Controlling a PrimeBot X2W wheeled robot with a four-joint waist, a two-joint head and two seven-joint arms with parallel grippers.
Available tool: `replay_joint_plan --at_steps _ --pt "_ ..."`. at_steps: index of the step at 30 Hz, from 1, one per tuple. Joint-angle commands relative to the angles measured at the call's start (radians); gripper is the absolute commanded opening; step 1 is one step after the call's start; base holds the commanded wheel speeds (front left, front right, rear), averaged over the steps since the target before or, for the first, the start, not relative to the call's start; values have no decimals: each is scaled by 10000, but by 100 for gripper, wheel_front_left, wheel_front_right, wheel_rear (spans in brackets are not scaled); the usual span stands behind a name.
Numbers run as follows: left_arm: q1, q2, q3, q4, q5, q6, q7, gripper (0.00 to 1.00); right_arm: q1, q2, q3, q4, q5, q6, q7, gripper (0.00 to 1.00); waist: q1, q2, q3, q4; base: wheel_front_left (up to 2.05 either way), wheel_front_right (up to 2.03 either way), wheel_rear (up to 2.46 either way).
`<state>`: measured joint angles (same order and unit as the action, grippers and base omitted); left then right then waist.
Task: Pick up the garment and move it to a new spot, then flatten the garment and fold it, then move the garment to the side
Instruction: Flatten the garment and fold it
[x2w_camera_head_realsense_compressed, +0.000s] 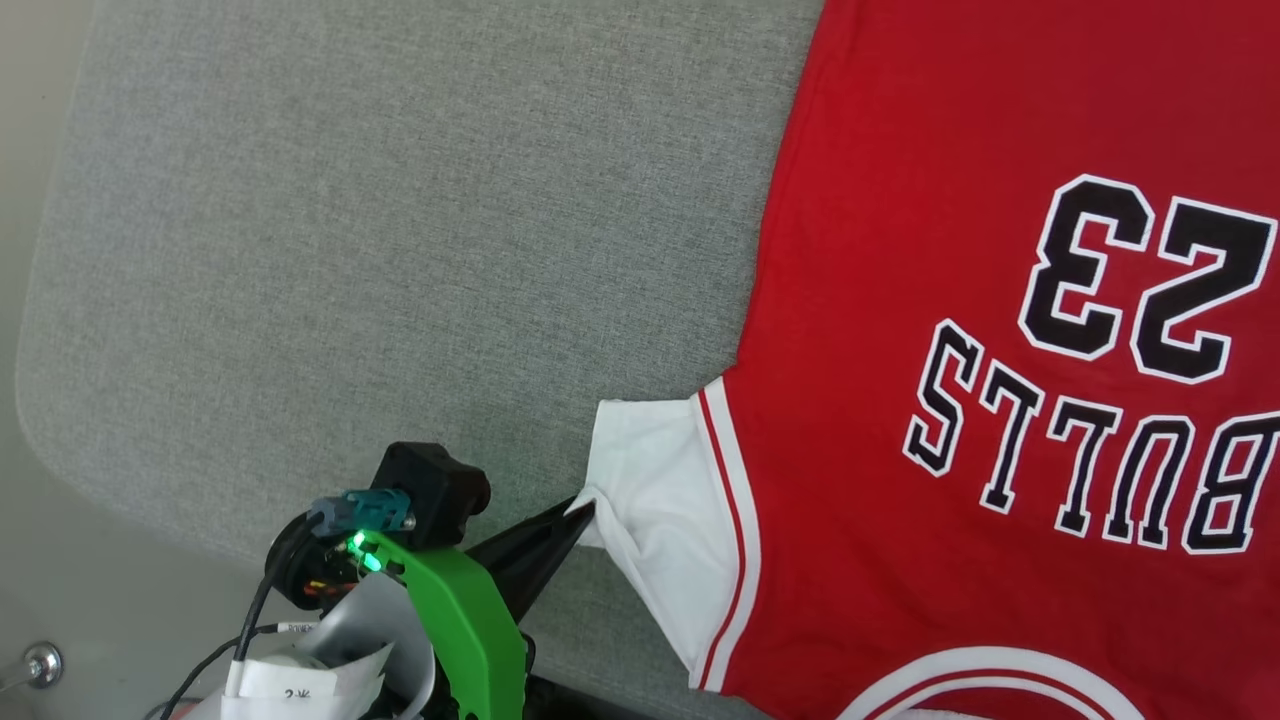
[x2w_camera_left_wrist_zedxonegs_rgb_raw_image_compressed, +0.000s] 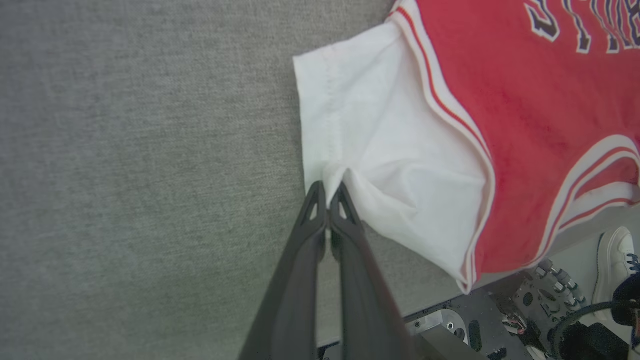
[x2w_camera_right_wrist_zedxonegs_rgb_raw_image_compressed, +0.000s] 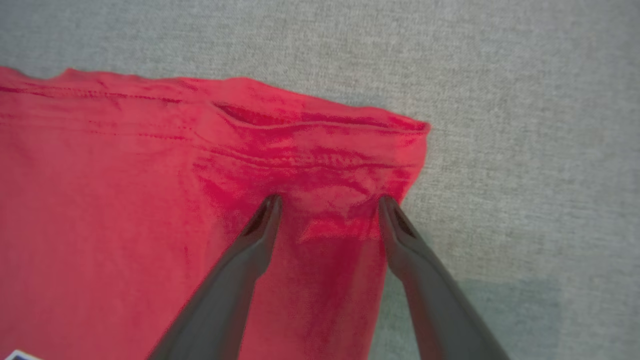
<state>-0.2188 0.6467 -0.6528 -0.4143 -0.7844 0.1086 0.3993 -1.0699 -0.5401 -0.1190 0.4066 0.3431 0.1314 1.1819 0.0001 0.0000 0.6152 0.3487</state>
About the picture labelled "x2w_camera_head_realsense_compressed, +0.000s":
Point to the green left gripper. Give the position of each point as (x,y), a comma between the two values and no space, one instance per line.
(470,620)

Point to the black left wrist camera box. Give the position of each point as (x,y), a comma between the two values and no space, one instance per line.
(435,490)

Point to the grey fabric sofa seat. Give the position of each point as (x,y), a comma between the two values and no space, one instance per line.
(400,250)

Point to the white paper label tag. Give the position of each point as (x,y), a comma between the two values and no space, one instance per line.
(300,685)

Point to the red Bulls 23 jersey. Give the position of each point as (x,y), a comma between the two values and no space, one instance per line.
(900,200)

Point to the shiny metal frame foot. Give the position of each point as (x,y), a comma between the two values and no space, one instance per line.
(42,665)

